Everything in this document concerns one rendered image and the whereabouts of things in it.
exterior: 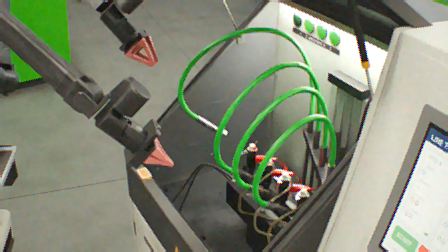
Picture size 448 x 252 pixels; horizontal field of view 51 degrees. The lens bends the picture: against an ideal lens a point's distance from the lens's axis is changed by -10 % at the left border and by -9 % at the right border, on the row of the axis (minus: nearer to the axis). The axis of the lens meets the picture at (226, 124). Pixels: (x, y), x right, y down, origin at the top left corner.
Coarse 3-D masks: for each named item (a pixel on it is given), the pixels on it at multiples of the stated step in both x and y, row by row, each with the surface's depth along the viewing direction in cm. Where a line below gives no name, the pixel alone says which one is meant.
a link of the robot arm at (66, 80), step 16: (0, 16) 99; (0, 32) 100; (16, 32) 100; (32, 32) 103; (16, 48) 101; (32, 48) 101; (48, 48) 103; (32, 64) 102; (48, 64) 102; (64, 64) 103; (48, 80) 102; (64, 80) 101; (80, 80) 102; (64, 96) 102; (96, 96) 104; (80, 112) 103
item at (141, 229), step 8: (136, 208) 167; (136, 216) 169; (136, 224) 172; (144, 224) 162; (136, 232) 175; (144, 232) 165; (152, 232) 157; (144, 240) 168; (152, 240) 158; (144, 248) 171; (152, 248) 161; (160, 248) 152
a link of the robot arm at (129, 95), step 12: (120, 84) 103; (132, 84) 102; (84, 96) 101; (108, 96) 103; (120, 96) 103; (132, 96) 102; (144, 96) 103; (84, 108) 102; (96, 108) 102; (120, 108) 103; (132, 108) 103
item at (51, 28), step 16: (16, 0) 393; (32, 0) 401; (48, 0) 408; (64, 0) 416; (16, 16) 399; (32, 16) 407; (48, 16) 415; (64, 16) 423; (48, 32) 421; (64, 32) 429; (64, 48) 436; (16, 64) 418; (32, 80) 436
